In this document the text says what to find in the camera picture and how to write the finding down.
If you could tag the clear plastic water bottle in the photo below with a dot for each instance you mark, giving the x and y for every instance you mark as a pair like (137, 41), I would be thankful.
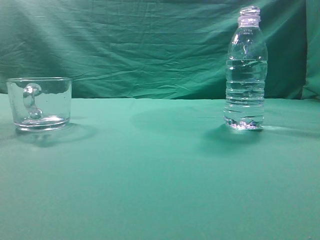
(246, 73)

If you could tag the green table cloth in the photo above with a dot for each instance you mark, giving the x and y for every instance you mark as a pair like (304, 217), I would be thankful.
(157, 169)

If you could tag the green backdrop cloth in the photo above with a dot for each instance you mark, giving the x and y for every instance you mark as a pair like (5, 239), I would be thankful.
(159, 49)

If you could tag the clear glass mug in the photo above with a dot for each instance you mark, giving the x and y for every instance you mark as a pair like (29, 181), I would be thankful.
(40, 103)

